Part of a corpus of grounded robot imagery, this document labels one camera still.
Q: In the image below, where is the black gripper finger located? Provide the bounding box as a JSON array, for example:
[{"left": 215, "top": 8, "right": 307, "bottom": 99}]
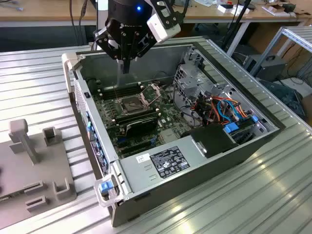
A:
[
  {"left": 124, "top": 33, "right": 158, "bottom": 74},
  {"left": 94, "top": 27, "right": 126, "bottom": 74}
]

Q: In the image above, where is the metal socket cover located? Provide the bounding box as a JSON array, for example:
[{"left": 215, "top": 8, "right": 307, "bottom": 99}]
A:
[{"left": 138, "top": 82, "right": 163, "bottom": 108}]

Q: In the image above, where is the CPU socket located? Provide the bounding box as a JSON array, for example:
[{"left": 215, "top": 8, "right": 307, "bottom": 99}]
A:
[{"left": 117, "top": 94, "right": 147, "bottom": 116}]

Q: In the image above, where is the metal disk bay cage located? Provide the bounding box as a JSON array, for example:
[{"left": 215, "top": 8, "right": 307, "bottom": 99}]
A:
[{"left": 173, "top": 45, "right": 236, "bottom": 115}]

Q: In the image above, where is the long wooden desk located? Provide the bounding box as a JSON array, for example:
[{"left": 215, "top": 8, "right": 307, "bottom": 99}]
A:
[
  {"left": 181, "top": 0, "right": 312, "bottom": 56},
  {"left": 0, "top": 0, "right": 98, "bottom": 27}
]

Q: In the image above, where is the green motherboard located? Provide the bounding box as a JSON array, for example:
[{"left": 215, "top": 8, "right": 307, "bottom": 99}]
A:
[{"left": 92, "top": 79, "right": 193, "bottom": 159}]

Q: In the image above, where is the black expansion card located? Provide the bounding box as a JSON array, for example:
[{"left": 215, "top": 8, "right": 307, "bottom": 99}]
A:
[{"left": 124, "top": 117, "right": 159, "bottom": 139}]

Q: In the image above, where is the white box red label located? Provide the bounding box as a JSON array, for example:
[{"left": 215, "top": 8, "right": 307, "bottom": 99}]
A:
[{"left": 216, "top": 2, "right": 236, "bottom": 15}]

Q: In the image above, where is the silver chipset heatsink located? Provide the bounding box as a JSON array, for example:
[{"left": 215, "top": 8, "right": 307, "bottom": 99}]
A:
[{"left": 159, "top": 129, "right": 179, "bottom": 144}]

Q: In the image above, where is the black stand pole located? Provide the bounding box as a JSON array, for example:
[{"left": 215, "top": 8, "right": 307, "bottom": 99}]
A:
[{"left": 220, "top": 0, "right": 252, "bottom": 51}]

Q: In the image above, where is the black expansion slot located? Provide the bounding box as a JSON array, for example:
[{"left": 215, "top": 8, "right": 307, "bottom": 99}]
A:
[
  {"left": 121, "top": 146, "right": 154, "bottom": 158},
  {"left": 120, "top": 140, "right": 152, "bottom": 152}
]

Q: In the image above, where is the blue disk carrier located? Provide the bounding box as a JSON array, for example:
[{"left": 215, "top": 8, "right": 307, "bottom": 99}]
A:
[{"left": 223, "top": 122, "right": 239, "bottom": 134}]

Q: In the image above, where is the black plastic shroud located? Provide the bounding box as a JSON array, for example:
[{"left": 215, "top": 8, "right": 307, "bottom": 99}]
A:
[{"left": 181, "top": 122, "right": 239, "bottom": 159}]

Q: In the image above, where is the black equipment box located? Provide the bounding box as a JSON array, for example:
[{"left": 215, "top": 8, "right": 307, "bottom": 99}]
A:
[{"left": 243, "top": 55, "right": 289, "bottom": 82}]

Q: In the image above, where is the silver power supply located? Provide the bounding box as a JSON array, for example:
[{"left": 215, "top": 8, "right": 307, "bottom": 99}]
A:
[{"left": 118, "top": 135, "right": 209, "bottom": 195}]

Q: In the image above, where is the small cardboard box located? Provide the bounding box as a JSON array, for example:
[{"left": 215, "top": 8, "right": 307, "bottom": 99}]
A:
[{"left": 262, "top": 3, "right": 286, "bottom": 17}]

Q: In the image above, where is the open grey PC case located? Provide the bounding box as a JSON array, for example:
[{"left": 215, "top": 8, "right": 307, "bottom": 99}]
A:
[{"left": 60, "top": 40, "right": 288, "bottom": 229}]

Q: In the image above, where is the dark teal crate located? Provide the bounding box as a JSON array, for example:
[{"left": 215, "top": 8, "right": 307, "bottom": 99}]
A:
[{"left": 258, "top": 79, "right": 307, "bottom": 120}]

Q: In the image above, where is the blue case latch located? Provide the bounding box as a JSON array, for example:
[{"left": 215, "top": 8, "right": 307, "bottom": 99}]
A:
[{"left": 100, "top": 181, "right": 116, "bottom": 195}]

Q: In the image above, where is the grey parts rack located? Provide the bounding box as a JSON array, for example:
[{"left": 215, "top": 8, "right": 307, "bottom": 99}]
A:
[{"left": 0, "top": 117, "right": 78, "bottom": 230}]

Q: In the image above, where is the brown cardboard box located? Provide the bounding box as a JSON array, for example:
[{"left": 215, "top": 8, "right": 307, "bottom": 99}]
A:
[{"left": 300, "top": 94, "right": 312, "bottom": 120}]

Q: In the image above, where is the green RAM stick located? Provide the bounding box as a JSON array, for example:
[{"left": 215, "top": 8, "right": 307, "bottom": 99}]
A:
[{"left": 0, "top": 192, "right": 25, "bottom": 203}]

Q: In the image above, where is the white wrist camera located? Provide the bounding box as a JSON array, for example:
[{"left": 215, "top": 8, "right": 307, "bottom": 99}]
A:
[{"left": 147, "top": 13, "right": 181, "bottom": 44}]

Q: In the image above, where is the black cable with plug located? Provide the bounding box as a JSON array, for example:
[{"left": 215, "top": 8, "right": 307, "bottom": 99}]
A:
[{"left": 69, "top": 0, "right": 89, "bottom": 47}]

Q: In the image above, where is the thick black wrist cable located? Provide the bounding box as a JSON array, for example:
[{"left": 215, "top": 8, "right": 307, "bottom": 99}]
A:
[{"left": 181, "top": 0, "right": 191, "bottom": 19}]

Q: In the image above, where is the blue network cable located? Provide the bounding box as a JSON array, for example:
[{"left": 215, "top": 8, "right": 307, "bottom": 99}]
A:
[{"left": 8, "top": 0, "right": 25, "bottom": 12}]

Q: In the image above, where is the blue wire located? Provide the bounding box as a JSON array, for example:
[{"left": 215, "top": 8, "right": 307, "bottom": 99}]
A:
[{"left": 216, "top": 98, "right": 241, "bottom": 123}]

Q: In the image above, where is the orange wire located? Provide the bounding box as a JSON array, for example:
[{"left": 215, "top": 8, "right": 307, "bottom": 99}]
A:
[{"left": 209, "top": 96, "right": 248, "bottom": 118}]

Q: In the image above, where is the aluminium profile frame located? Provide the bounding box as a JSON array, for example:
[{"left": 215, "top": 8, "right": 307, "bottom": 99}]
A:
[{"left": 250, "top": 25, "right": 312, "bottom": 78}]

